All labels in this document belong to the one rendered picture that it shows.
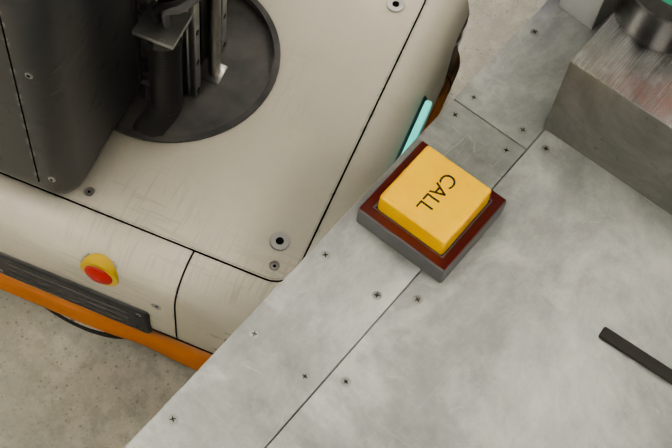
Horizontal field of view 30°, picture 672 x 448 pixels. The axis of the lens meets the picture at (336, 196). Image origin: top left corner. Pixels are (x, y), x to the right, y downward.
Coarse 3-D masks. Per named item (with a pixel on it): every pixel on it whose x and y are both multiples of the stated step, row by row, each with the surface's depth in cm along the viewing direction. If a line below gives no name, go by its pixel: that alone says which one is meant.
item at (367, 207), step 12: (420, 144) 95; (408, 156) 94; (492, 192) 93; (372, 204) 92; (492, 204) 93; (372, 216) 92; (384, 216) 92; (480, 216) 92; (396, 228) 91; (480, 228) 92; (408, 240) 91; (468, 240) 91; (420, 252) 90; (432, 252) 90; (456, 252) 91; (444, 264) 90
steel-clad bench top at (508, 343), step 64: (512, 64) 102; (448, 128) 98; (512, 128) 99; (512, 192) 96; (576, 192) 96; (320, 256) 92; (384, 256) 92; (512, 256) 93; (576, 256) 94; (640, 256) 94; (256, 320) 89; (320, 320) 89; (384, 320) 90; (448, 320) 90; (512, 320) 91; (576, 320) 91; (640, 320) 91; (192, 384) 86; (256, 384) 86; (320, 384) 87; (384, 384) 87; (448, 384) 88; (512, 384) 88; (576, 384) 88; (640, 384) 89
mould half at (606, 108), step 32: (608, 32) 93; (576, 64) 91; (608, 64) 92; (640, 64) 92; (576, 96) 94; (608, 96) 91; (640, 96) 90; (544, 128) 99; (576, 128) 96; (608, 128) 94; (640, 128) 92; (608, 160) 97; (640, 160) 94; (640, 192) 97
